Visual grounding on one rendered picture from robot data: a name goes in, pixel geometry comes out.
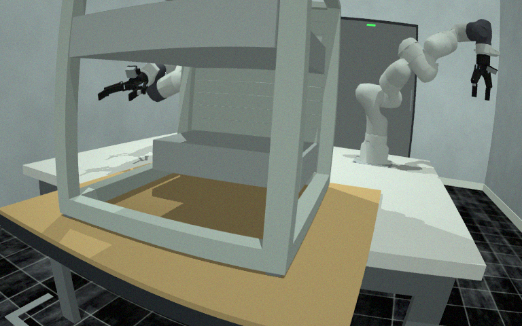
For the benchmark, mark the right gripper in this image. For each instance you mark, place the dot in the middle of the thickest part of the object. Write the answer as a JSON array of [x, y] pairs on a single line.
[[135, 85]]

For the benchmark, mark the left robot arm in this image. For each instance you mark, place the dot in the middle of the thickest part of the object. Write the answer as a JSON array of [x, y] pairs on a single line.
[[374, 149]]

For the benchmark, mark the grey metal rack frame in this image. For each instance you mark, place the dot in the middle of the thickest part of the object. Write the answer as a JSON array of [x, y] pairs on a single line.
[[257, 140]]

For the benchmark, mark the tan wooden board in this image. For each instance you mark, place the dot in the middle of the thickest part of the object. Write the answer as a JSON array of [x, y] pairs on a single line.
[[320, 288]]

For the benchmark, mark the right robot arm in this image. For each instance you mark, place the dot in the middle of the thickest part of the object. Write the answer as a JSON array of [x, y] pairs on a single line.
[[160, 86]]

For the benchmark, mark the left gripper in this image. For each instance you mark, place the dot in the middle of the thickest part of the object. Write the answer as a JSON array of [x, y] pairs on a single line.
[[480, 70]]

